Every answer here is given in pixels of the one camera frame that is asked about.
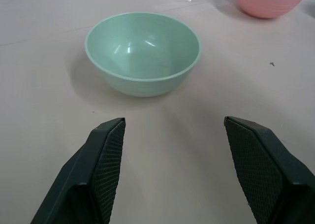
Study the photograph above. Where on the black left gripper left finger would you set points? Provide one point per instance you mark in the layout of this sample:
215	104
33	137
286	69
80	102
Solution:
98	169

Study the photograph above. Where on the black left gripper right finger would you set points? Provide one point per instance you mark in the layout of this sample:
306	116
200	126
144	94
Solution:
265	169

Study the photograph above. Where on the green plastic bowl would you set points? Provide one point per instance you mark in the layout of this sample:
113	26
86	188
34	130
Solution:
142	54

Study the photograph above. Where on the pink plastic bowl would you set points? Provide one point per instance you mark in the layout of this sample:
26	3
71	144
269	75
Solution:
267	1

